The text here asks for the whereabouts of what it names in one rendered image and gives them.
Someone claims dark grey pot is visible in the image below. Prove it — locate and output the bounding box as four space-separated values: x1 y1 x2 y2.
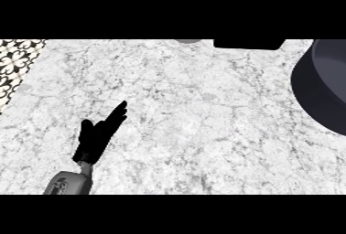
292 39 346 137

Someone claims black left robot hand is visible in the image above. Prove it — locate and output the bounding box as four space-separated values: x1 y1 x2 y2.
71 100 131 165

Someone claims small grey round object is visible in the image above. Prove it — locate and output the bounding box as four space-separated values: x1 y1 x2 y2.
175 39 203 45

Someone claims black appliance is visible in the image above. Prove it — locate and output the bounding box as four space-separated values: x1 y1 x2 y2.
213 39 287 51

